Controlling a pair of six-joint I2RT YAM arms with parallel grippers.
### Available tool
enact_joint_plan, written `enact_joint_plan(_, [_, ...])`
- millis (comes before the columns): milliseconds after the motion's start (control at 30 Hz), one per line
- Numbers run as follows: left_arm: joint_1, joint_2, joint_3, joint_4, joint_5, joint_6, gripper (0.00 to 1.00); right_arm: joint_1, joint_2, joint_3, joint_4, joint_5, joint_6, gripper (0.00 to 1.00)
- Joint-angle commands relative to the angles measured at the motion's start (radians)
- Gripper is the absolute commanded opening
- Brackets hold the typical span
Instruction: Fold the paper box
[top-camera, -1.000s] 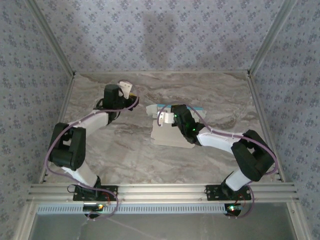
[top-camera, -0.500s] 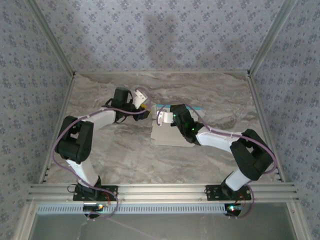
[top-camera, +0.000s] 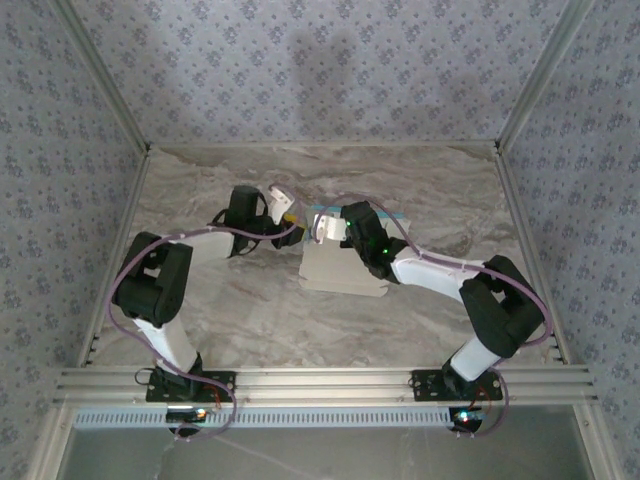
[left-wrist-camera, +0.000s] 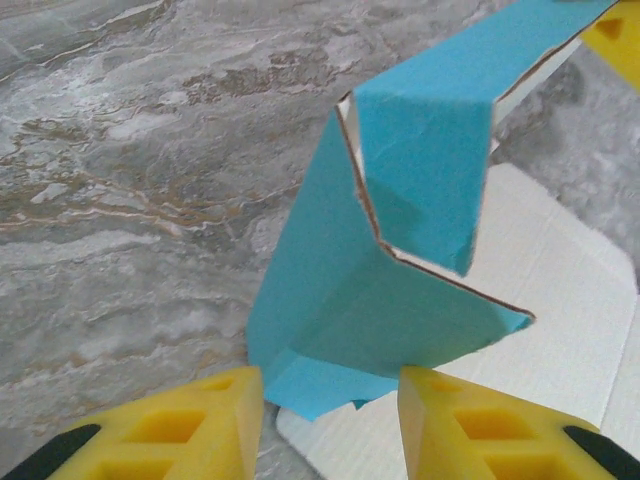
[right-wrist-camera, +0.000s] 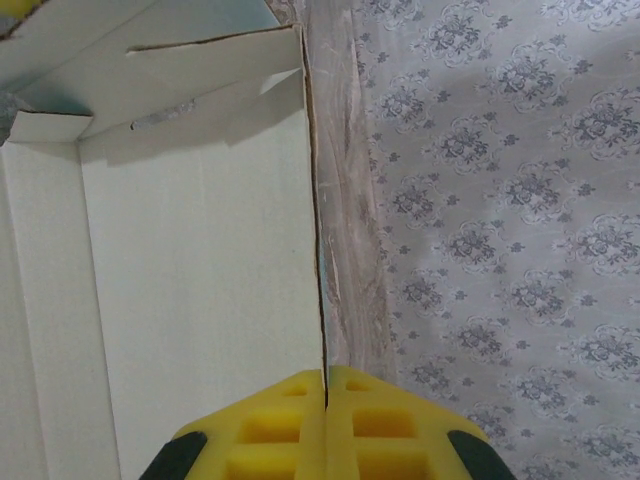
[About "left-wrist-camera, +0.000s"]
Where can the blue and white paper box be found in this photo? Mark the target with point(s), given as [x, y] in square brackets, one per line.
[415, 150]

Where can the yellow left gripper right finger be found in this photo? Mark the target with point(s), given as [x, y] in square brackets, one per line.
[430, 425]

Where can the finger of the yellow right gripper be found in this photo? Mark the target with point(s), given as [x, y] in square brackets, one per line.
[625, 40]

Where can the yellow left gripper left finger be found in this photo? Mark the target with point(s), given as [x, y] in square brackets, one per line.
[225, 410]

